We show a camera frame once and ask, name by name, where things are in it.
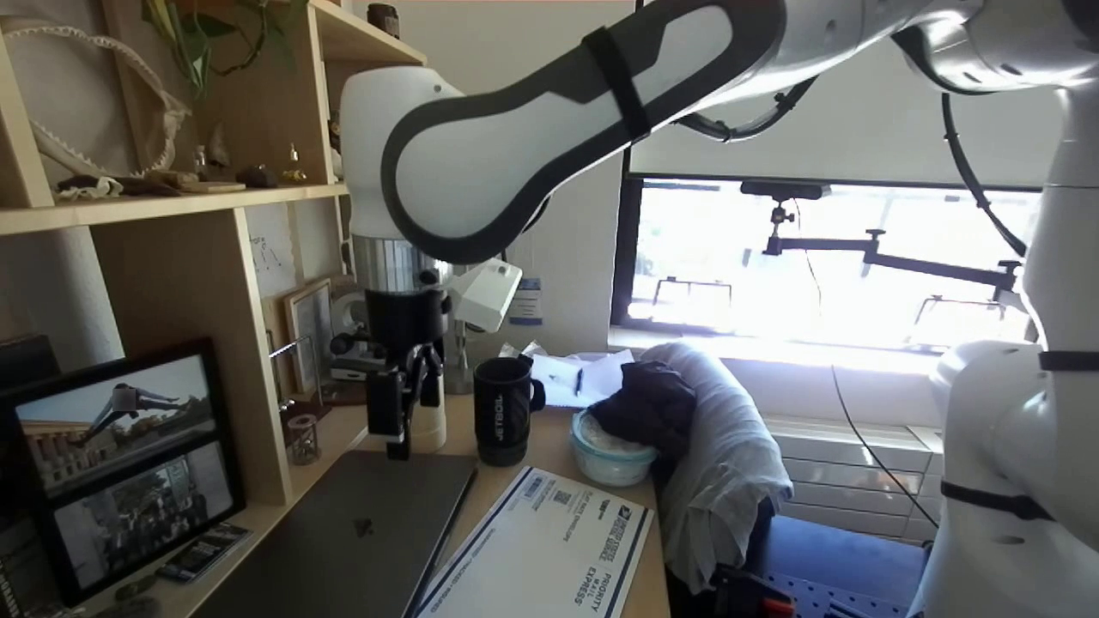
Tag black mug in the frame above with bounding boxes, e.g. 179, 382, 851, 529
470, 355, 550, 469

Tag slim white stand pole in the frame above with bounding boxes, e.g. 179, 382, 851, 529
446, 331, 479, 393

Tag small glass jar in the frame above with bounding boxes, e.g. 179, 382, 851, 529
282, 408, 326, 466

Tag blue perforated board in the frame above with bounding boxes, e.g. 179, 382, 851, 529
759, 510, 928, 618

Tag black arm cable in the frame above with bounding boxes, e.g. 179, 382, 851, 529
675, 27, 1034, 262

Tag dark cloth bundle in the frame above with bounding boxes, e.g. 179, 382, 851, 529
588, 358, 702, 466

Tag white lidded bowl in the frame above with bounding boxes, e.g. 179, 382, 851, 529
568, 404, 659, 490

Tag black framed photo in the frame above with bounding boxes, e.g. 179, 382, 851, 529
0, 335, 248, 610

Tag thin black hanging cable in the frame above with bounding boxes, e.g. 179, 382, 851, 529
829, 365, 941, 529

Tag green potted plant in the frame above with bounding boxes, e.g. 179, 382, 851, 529
138, 0, 311, 102

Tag wooden shelf unit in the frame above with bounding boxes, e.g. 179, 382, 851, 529
0, 0, 445, 510

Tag grey jacket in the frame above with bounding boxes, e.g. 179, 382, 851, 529
633, 339, 796, 598

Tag white paper sheets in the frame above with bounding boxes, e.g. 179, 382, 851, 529
525, 339, 637, 412

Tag dark flat remote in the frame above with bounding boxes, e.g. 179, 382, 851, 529
157, 522, 250, 587

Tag blue white wall sticker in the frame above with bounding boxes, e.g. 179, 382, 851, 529
509, 273, 545, 331

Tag small light picture frame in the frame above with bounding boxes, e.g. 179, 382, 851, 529
274, 271, 337, 379

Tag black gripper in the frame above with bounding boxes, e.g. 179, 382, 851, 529
366, 286, 449, 463

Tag dark grey laptop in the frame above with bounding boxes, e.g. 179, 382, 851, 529
187, 445, 482, 618

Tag black microscope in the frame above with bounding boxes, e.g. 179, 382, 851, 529
322, 297, 398, 389

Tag beige rope loop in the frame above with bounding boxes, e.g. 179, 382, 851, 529
0, 12, 197, 205

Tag white paper sheet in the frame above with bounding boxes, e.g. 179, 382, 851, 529
413, 460, 656, 618

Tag dark small jar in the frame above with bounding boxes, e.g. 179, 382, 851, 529
366, 0, 405, 42

